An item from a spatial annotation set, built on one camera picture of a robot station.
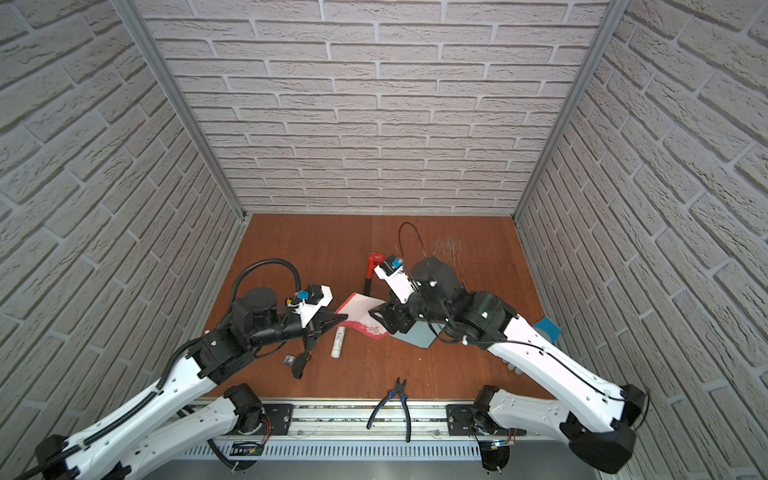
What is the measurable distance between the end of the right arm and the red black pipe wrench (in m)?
0.44

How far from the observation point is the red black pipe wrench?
3.33 feet

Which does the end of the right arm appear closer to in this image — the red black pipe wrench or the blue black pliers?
the blue black pliers

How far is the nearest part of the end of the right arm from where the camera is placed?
1.81 feet
